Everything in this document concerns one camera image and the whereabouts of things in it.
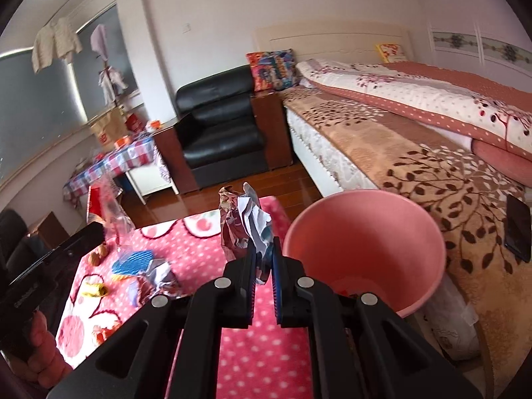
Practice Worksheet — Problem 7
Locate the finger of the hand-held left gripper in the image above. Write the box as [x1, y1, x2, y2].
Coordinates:
[42, 221, 106, 267]

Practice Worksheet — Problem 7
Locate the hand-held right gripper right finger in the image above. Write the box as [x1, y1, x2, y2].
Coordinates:
[270, 237, 485, 399]

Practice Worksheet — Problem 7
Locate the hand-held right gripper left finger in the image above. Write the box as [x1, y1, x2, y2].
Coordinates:
[46, 239, 258, 399]

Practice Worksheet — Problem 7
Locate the yellow plastic wrapper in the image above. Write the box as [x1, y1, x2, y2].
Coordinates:
[81, 282, 109, 298]

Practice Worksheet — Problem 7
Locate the printed paper wrapper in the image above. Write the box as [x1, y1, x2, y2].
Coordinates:
[218, 182, 275, 285]

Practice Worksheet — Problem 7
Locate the bread slice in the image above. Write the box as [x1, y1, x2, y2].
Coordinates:
[91, 323, 122, 345]

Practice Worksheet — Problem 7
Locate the pink plastic bucket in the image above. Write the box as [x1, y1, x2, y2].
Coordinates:
[283, 189, 447, 319]

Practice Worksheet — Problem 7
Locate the person's left hand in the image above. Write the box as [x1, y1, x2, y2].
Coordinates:
[12, 313, 74, 385]

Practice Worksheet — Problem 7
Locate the red packet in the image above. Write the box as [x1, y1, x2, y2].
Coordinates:
[86, 185, 106, 223]

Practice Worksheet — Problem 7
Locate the brown wooden end cabinet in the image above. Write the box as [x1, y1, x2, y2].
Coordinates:
[28, 211, 70, 251]

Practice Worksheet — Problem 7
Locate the clear plastic bag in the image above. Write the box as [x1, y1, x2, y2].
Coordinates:
[89, 175, 136, 255]

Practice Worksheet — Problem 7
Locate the blue sponge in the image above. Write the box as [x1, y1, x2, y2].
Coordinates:
[110, 249, 156, 278]

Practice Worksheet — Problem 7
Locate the black leather sofa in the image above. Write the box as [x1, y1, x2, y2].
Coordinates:
[0, 209, 43, 276]

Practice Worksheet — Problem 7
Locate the pink polka dot blanket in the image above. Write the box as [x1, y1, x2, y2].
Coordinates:
[54, 195, 317, 399]

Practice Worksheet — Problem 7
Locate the silver crumpled wrapper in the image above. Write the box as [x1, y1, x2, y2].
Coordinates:
[137, 258, 182, 299]

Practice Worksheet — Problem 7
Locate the plaid tablecloth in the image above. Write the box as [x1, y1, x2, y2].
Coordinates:
[62, 131, 173, 209]

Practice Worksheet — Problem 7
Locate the white desk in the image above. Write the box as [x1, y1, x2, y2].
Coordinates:
[124, 161, 180, 205]

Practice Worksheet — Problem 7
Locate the brown paper bag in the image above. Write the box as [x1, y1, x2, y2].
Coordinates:
[89, 109, 128, 147]

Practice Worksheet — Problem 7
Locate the brown wooden side cabinet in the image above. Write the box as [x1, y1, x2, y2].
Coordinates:
[153, 117, 199, 195]
[250, 90, 294, 172]

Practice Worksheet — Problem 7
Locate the large frosted window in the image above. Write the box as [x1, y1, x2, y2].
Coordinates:
[0, 47, 89, 184]

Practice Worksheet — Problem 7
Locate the white quilted mattress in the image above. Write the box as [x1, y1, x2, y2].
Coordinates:
[287, 110, 385, 201]

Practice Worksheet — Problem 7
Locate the black leather armchair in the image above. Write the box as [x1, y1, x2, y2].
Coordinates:
[175, 64, 269, 190]

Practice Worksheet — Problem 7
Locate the coat rack with white clothes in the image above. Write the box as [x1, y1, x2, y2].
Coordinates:
[97, 63, 130, 105]

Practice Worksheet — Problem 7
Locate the bed with patterned quilt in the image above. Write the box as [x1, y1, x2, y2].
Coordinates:
[280, 86, 532, 399]

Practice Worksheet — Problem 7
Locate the hanging cream sweater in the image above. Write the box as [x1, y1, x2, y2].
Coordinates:
[31, 18, 84, 74]

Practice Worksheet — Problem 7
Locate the hanging pink garment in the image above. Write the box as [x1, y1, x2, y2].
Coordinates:
[90, 24, 110, 63]

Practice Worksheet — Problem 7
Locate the narrow frosted window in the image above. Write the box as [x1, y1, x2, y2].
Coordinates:
[70, 2, 140, 122]

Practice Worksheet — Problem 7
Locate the colourful printed pillow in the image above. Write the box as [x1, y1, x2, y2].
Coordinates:
[246, 49, 298, 93]

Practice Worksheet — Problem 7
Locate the floral white pink quilt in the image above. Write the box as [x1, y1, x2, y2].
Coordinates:
[295, 59, 532, 163]

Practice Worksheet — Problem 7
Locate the black smartphone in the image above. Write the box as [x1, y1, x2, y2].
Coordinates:
[504, 195, 532, 263]

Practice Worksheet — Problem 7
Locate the cream bed headboard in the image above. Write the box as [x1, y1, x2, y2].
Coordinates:
[253, 23, 414, 66]

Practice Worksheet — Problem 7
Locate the pink pillow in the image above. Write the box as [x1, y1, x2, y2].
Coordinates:
[471, 138, 532, 189]

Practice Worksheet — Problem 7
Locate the yellow printed pillow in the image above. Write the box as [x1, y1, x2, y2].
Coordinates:
[376, 43, 409, 64]

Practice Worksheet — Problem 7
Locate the white wardrobe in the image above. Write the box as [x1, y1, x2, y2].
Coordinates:
[411, 0, 532, 92]

